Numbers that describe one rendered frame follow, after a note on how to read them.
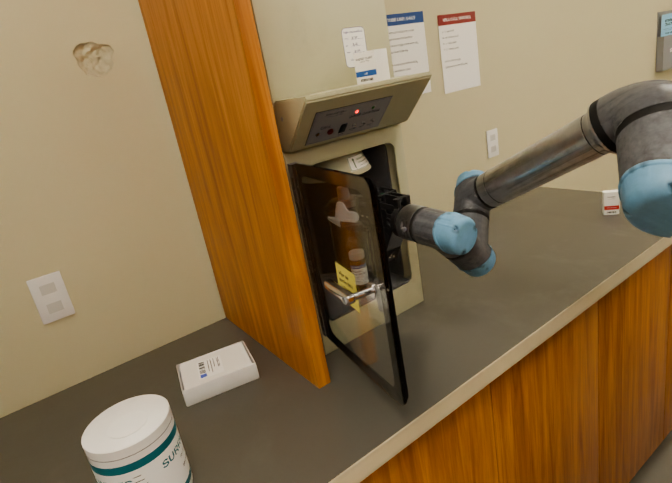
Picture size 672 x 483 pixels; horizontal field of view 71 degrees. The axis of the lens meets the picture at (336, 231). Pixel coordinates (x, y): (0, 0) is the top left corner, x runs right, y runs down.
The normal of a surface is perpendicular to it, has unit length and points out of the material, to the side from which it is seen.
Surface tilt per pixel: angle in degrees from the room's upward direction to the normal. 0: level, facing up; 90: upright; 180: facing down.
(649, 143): 49
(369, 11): 90
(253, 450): 0
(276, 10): 90
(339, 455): 0
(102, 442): 0
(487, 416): 90
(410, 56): 90
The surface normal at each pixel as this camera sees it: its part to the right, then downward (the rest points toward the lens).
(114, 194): 0.58, 0.15
